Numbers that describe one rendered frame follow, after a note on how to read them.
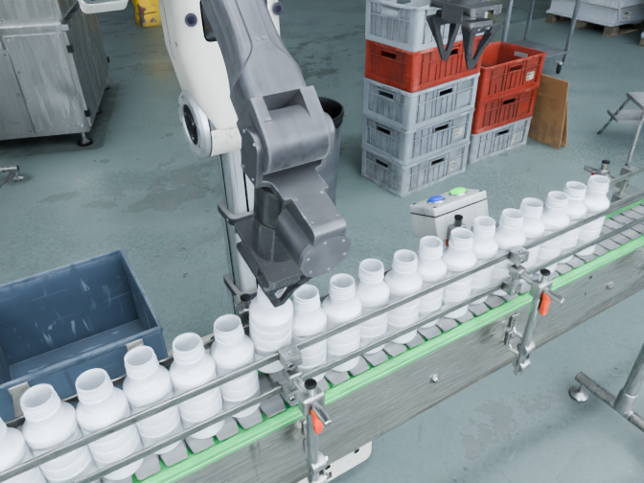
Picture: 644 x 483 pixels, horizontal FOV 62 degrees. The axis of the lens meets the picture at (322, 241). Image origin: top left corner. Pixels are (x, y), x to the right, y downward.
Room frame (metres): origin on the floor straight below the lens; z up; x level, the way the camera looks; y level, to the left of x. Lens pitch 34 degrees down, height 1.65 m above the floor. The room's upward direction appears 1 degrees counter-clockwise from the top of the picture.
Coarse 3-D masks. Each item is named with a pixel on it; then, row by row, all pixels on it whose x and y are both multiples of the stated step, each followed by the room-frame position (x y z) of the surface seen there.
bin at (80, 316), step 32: (96, 256) 0.99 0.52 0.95; (0, 288) 0.89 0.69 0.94; (32, 288) 0.92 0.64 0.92; (64, 288) 0.95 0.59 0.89; (96, 288) 0.98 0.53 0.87; (128, 288) 1.02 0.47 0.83; (0, 320) 0.88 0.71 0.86; (32, 320) 0.91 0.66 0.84; (64, 320) 0.94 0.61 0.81; (96, 320) 0.97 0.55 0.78; (128, 320) 1.01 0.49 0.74; (0, 352) 0.85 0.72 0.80; (32, 352) 0.89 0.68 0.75; (64, 352) 0.91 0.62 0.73; (96, 352) 0.69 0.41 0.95; (160, 352) 0.75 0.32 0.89; (0, 384) 0.62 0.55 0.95; (32, 384) 0.64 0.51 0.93; (64, 384) 0.66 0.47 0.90; (0, 416) 0.61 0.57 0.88
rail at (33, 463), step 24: (600, 216) 0.88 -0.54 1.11; (600, 240) 0.89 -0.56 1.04; (480, 264) 0.72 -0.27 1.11; (432, 288) 0.66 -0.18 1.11; (384, 312) 0.61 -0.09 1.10; (312, 336) 0.55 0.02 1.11; (384, 336) 0.62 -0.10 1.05; (168, 360) 0.52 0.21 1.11; (264, 360) 0.51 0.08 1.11; (336, 360) 0.57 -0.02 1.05; (120, 384) 0.48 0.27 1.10; (216, 384) 0.48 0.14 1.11; (168, 408) 0.44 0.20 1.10; (240, 408) 0.49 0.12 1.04; (96, 432) 0.40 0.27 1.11; (192, 432) 0.45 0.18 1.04; (48, 456) 0.37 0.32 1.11; (144, 456) 0.42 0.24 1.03; (0, 480) 0.35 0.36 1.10
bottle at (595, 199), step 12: (588, 180) 0.92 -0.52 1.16; (600, 180) 0.93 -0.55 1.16; (588, 192) 0.91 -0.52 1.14; (600, 192) 0.90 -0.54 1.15; (588, 204) 0.89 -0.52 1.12; (600, 204) 0.89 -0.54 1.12; (588, 216) 0.89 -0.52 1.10; (588, 228) 0.89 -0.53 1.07; (600, 228) 0.89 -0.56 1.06; (588, 240) 0.89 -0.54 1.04; (588, 252) 0.89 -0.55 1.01
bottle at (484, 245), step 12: (480, 216) 0.79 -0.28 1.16; (480, 228) 0.76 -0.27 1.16; (492, 228) 0.76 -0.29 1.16; (480, 240) 0.75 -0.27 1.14; (492, 240) 0.76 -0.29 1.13; (480, 252) 0.74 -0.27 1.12; (492, 252) 0.74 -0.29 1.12; (480, 276) 0.74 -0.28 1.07; (480, 288) 0.74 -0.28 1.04; (480, 300) 0.74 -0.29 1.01
